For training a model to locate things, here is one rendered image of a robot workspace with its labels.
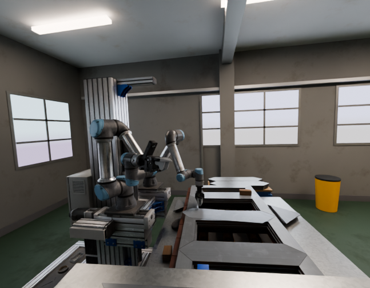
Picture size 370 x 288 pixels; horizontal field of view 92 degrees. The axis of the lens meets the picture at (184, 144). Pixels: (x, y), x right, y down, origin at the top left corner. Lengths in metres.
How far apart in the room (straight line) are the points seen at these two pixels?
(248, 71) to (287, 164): 2.15
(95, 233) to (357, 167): 4.76
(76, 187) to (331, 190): 3.93
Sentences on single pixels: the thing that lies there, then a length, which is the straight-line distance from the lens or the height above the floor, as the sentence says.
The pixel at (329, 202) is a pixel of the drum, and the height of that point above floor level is 0.19.
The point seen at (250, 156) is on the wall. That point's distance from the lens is 4.21.
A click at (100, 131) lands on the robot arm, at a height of 1.61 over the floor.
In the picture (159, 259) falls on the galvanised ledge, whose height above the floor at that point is 0.68.
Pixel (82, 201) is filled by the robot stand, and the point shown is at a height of 1.02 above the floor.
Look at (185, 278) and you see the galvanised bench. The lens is 0.83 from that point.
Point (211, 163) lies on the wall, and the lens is 4.18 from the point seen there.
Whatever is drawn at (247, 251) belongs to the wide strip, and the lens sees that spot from 1.28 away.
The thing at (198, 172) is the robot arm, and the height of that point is 1.20.
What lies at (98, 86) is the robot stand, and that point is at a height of 1.97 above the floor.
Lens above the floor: 1.61
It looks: 5 degrees down
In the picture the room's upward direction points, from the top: 2 degrees counter-clockwise
